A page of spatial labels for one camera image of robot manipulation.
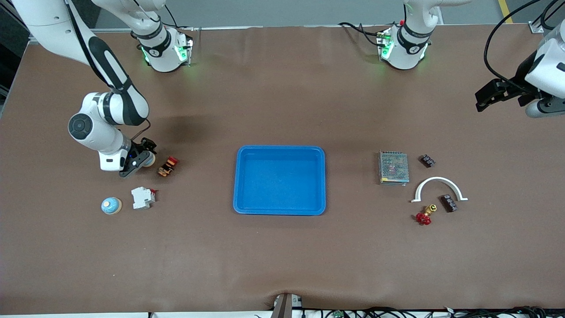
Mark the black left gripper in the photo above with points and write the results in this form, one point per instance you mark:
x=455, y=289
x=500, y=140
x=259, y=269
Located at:
x=515, y=82

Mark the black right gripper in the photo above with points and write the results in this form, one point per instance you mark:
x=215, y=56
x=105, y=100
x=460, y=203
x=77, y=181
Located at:
x=145, y=144

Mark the light blue desk bell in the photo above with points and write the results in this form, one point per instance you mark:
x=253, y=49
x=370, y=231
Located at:
x=110, y=206
x=152, y=161

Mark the black capacitor block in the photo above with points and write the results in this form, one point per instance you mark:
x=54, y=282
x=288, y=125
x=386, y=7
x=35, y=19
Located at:
x=426, y=160
x=449, y=203

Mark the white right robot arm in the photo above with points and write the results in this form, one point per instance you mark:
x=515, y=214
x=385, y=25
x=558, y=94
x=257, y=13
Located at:
x=48, y=22

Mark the white circuit breaker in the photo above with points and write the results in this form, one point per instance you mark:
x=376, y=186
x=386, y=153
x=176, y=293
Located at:
x=142, y=198

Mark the white arched pipe clamp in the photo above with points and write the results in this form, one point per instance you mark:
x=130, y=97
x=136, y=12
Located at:
x=437, y=179

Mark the metal mesh power supply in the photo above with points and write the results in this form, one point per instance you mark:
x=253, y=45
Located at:
x=393, y=168

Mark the blue plastic tray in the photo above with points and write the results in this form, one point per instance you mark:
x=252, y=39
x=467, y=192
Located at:
x=282, y=185

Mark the red orange emergency switch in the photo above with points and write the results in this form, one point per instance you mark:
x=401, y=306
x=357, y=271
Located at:
x=167, y=166

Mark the aluminium frame profile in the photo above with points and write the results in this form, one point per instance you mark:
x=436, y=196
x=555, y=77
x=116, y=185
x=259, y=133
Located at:
x=535, y=28

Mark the grey metal mount post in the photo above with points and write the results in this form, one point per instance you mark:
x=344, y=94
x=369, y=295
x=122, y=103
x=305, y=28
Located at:
x=284, y=307

